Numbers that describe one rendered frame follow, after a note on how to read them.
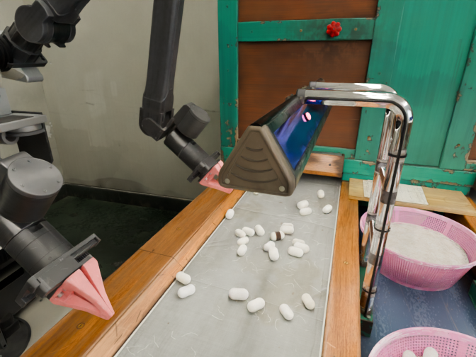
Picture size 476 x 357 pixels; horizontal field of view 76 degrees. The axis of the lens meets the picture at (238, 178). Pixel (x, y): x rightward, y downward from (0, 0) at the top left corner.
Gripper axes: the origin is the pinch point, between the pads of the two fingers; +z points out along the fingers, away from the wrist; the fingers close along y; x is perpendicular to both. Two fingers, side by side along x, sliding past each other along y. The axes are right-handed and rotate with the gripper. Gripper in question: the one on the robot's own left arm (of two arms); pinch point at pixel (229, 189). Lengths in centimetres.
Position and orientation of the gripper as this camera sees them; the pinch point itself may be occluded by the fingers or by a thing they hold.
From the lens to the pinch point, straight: 76.1
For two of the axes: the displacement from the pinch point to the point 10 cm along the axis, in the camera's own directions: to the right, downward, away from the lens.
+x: -6.1, 6.3, 4.9
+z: 7.3, 6.9, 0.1
